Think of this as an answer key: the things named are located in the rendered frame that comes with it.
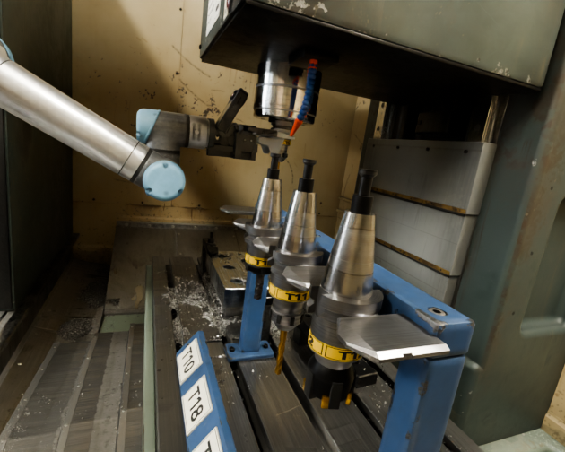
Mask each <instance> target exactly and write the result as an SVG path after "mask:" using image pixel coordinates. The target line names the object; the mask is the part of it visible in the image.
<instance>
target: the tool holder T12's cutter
mask: <svg viewBox="0 0 565 452"><path fill-rule="evenodd" d="M356 378H357V370H356V369H354V367H353V365H352V366H351V367H350V368H349V369H344V370H335V369H329V368H327V367H325V366H323V365H321V364H320V363H319V362H318V361H317V360H316V358H315V354H313V355H311V356H310V357H309V361H308V370H307V376H306V377H305V378H304V379H303V384H302V389H303V391H304V394H305V395H306V397H307V398H308V399H312V398H316V397H317V398H319V399H321V405H320V406H321V408H323V409H336V410H338V409H339V406H340V402H342V401H343V400H345V399H346V401H345V404H348V405H350V402H351V400H352V396H353V391H354V387H355V382H356Z"/></svg>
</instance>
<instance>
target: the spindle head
mask: <svg viewBox="0 0 565 452"><path fill-rule="evenodd" d="M208 4H209V0H204V7H203V19H202V31H201V44H200V45H199V49H200V58H201V59H202V62H204V63H207V64H212V65H219V66H224V67H228V68H232V69H236V70H240V71H244V72H249V73H252V74H257V66H258V64H260V63H264V62H287V63H289V56H290V55H291V54H293V53H295V52H297V51H299V50H301V49H302V48H310V49H314V50H317V51H321V52H324V53H327V54H331V55H335V56H339V62H338V64H336V65H332V66H330V67H328V68H326V69H324V70H321V71H319V72H321V73H322V80H321V86H320V88H321V89H326V90H329V91H338V92H341V93H346V94H350V95H354V96H358V97H362V98H366V99H371V100H378V101H382V102H386V103H391V104H395V105H399V106H404V105H413V104H422V103H431V102H440V101H449V100H465V99H474V98H478V97H480V96H488V95H494V96H500V95H509V94H518V93H527V92H536V91H541V89H540V87H542V86H543V83H544V79H545V76H546V73H547V70H548V66H549V64H550V60H551V57H552V51H553V48H554V44H555V41H556V38H557V35H558V31H559V28H560V25H561V19H562V16H563V13H564V9H565V0H241V2H240V4H239V6H238V7H237V9H236V10H235V11H234V13H233V12H232V8H233V3H232V8H231V11H230V13H228V15H227V17H226V18H225V20H223V15H224V5H225V0H221V6H220V16H219V17H218V19H217V21H216V22H215V24H214V26H213V27H212V29H211V30H210V32H209V33H208V35H207V37H206V28H207V16H208Z"/></svg>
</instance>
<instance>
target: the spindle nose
mask: <svg viewBox="0 0 565 452"><path fill-rule="evenodd" d="M288 64H289V63H287V62H264V63H260V64H258V66H257V74H256V89H255V98H254V107H253V109H254V114H253V116H254V117H255V118H258V119H262V120H266V121H268V119H269V118H272V119H277V120H285V121H290V122H292V123H294V121H295V119H296V118H297V115H298V114H299V110H300V109H301V108H300V106H301V105H302V101H303V100H304V99H303V97H304V95H305V90H306V84H307V72H308V69H306V68H301V67H296V66H291V65H288ZM321 80H322V73H321V72H319V71H317V73H316V79H315V82H316V83H315V88H314V94H313V96H314V98H313V103H312V104H311V109H310V111H309V112H308V114H307V116H306V117H305V119H304V120H303V121H302V124H301V126H312V125H314V123H315V117H316V116H317V104H318V99H319V96H318V95H319V93H320V86H321Z"/></svg>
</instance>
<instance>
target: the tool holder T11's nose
mask: <svg viewBox="0 0 565 452"><path fill-rule="evenodd" d="M303 305H304V303H287V302H283V301H279V300H277V299H275V298H274V300H273V303H272V304H271V308H270V311H269V317H270V318H271V319H272V320H273V322H274V324H275V325H276V327H277V328H278V329H280V330H283V331H291V330H292V329H293V328H294V327H296V326H297V325H298V324H300V323H302V322H303V318H304V308H303Z"/></svg>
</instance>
